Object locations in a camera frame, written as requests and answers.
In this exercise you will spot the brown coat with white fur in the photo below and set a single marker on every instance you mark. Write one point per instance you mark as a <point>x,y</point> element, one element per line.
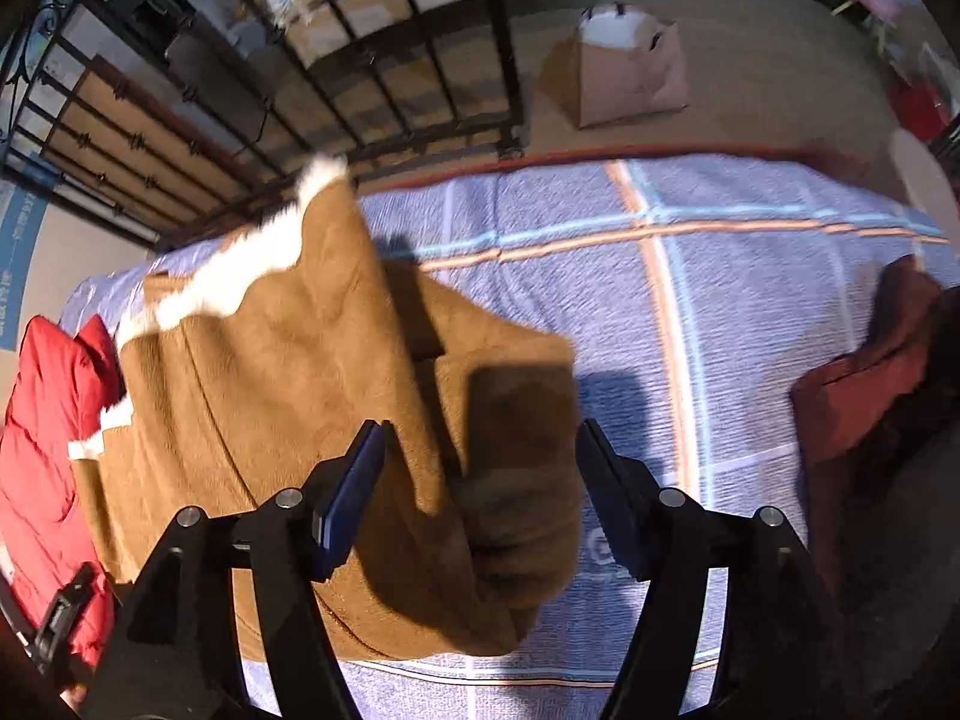
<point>285,390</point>

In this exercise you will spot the red puffer jacket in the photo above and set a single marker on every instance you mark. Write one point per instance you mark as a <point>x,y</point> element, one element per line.
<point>41,465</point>

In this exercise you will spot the brown paper bag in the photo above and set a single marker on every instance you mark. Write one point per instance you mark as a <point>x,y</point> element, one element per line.
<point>622,75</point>

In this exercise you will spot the black metal bed frame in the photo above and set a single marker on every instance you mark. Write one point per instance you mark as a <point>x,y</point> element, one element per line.
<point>300,105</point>

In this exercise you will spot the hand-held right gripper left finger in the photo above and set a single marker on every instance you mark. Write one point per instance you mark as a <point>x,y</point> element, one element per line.
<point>352,495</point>

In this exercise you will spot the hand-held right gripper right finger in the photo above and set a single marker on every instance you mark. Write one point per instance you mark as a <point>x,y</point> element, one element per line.
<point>611,495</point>

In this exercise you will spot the cardboard box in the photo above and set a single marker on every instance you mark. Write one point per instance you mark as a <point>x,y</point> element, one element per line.
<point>352,7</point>

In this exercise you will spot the dark red cloth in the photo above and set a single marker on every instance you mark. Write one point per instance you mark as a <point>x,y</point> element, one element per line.
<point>870,405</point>

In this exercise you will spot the blue and white wall poster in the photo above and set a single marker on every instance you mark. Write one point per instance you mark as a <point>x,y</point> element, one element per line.
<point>16,270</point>

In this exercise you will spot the red box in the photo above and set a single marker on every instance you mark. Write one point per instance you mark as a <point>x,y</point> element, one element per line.
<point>922,109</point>

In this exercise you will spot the blue plaid blanket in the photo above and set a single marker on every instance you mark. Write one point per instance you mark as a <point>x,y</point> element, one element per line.
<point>750,315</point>

